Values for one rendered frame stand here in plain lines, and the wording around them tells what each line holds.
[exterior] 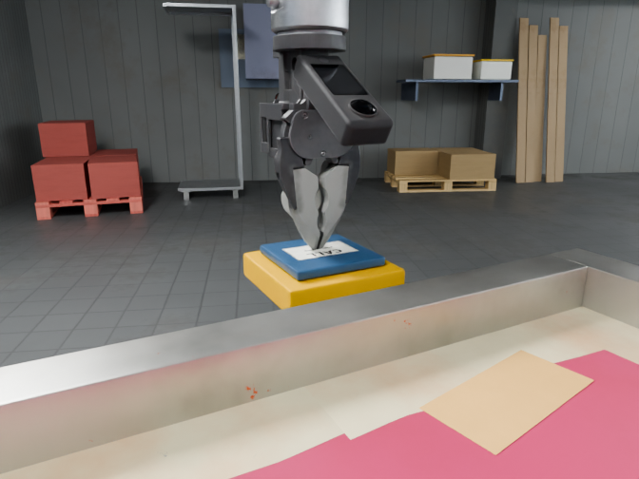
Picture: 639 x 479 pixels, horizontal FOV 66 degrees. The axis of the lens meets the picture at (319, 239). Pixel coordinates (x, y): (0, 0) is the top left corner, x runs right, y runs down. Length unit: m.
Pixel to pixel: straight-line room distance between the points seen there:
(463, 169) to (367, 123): 5.83
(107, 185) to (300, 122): 4.76
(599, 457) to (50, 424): 0.26
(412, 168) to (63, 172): 3.96
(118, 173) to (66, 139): 0.88
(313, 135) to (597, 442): 0.34
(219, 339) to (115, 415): 0.06
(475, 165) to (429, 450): 6.07
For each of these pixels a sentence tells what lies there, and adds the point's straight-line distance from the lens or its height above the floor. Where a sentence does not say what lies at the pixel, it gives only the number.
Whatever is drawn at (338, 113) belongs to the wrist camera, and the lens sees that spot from 0.42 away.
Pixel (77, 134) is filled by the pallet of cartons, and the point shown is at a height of 0.73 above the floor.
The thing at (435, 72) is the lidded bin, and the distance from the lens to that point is 6.51.
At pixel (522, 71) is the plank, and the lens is 7.28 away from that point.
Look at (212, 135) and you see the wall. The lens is 6.85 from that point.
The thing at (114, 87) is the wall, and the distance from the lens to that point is 7.02.
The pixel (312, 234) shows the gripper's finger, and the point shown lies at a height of 0.98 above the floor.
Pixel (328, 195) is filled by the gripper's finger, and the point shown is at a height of 1.02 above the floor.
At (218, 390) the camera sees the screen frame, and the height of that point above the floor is 0.97.
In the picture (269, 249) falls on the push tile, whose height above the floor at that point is 0.96.
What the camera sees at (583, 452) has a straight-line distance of 0.29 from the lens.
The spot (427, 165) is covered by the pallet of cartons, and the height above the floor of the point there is 0.26.
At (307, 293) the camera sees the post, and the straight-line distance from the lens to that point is 0.46.
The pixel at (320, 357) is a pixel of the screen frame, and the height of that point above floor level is 0.97.
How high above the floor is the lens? 1.12
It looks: 16 degrees down
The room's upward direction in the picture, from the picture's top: straight up
